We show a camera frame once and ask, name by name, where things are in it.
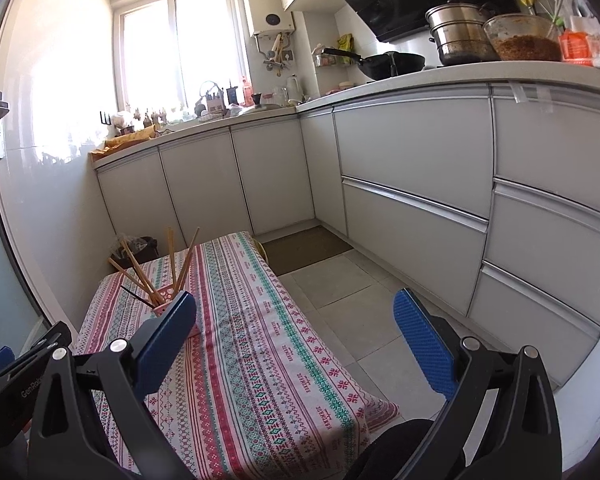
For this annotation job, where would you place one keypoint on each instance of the stainless steel steamer pot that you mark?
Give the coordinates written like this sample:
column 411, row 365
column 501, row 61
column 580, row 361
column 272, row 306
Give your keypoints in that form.
column 457, row 30

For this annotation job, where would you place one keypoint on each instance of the orange packet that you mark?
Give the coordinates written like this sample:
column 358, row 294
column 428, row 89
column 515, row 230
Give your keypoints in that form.
column 575, row 48

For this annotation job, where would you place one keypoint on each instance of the brown floor mat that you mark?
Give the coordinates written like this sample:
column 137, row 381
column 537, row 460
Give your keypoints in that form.
column 296, row 251

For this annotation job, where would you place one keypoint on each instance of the white electric kettle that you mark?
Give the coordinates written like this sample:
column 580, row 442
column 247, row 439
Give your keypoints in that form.
column 294, row 90

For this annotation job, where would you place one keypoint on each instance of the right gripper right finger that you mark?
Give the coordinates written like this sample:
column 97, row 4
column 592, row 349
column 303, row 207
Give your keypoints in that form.
column 522, row 437

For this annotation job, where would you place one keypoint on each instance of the white water heater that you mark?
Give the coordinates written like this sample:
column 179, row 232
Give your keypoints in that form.
column 268, row 18

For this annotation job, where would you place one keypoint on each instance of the white kitchen cabinets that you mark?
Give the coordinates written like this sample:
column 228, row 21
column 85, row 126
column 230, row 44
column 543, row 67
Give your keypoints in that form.
column 480, row 185

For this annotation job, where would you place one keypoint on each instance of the black frying pan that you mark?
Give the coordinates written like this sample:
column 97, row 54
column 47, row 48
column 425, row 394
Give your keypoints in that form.
column 385, row 65

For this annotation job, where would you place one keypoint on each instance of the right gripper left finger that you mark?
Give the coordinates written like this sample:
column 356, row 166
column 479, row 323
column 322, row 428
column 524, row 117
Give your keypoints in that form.
column 67, row 438

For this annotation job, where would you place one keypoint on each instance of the glass bowl with food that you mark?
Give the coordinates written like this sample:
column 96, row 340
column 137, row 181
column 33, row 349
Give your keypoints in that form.
column 523, row 37

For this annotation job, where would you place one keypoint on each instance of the black trash bin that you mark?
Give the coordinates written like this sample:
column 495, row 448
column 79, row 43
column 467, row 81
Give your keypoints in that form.
column 144, row 249

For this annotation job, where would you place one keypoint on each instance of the black chopstick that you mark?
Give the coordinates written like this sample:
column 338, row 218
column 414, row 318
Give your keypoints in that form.
column 136, row 297

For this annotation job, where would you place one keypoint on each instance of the pink perforated basket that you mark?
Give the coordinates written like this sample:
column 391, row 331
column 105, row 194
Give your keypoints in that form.
column 180, row 314

